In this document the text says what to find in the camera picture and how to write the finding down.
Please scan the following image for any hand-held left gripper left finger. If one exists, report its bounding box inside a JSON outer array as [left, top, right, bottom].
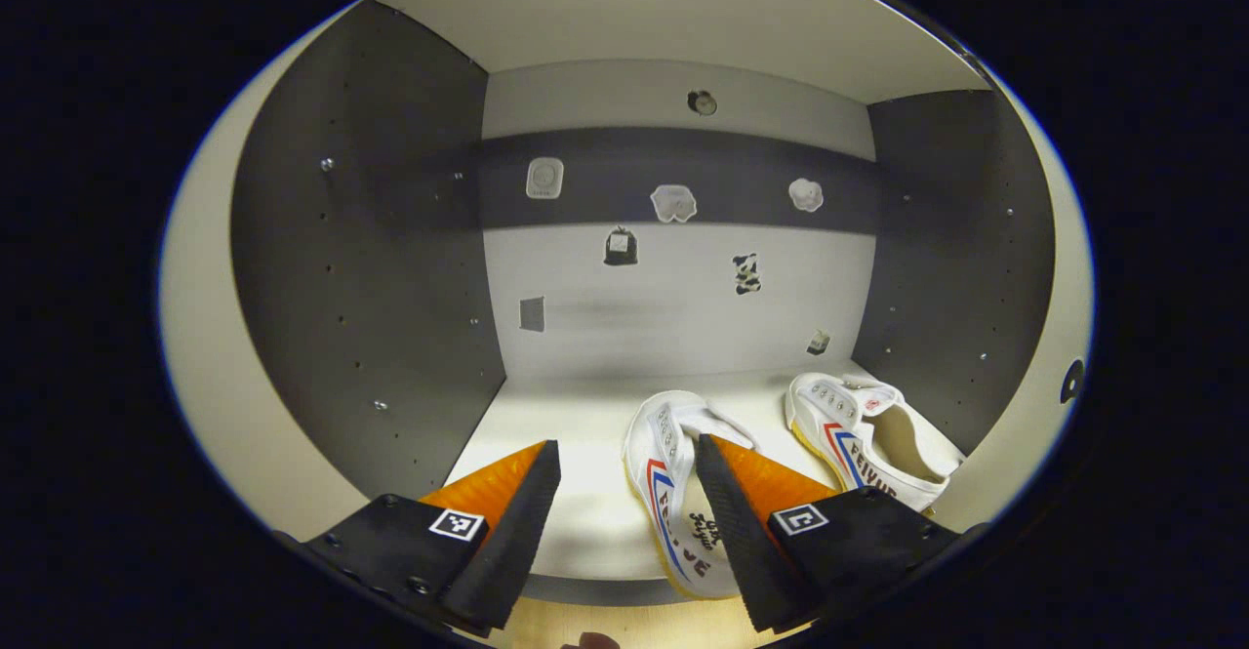
[[302, 439, 564, 638]]

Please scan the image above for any shoe cabinet door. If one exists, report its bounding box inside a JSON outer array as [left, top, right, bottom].
[[159, 0, 386, 545], [932, 63, 1096, 533]]

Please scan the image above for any white shoe cabinet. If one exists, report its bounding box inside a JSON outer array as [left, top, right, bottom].
[[229, 0, 1060, 609]]

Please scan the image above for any white canvas shoe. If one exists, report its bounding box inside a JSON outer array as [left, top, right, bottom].
[[623, 390, 757, 599], [786, 371, 967, 515]]

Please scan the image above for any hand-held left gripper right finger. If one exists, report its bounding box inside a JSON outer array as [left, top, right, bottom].
[[695, 432, 987, 635]]

